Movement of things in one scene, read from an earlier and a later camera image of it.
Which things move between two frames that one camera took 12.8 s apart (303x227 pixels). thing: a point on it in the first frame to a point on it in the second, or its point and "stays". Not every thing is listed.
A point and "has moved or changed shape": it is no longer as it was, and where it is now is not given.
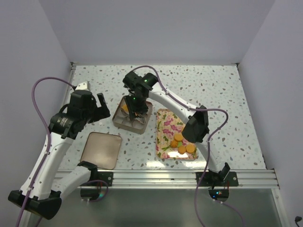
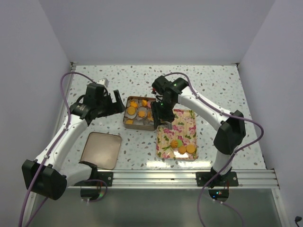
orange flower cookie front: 173,144 stays
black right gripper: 142,110 to 158,115
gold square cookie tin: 121,117 has moved or changed shape
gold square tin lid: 101,150 stays
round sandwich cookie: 190,148 stays
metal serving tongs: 138,117 to 162,123
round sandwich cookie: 182,149 stays
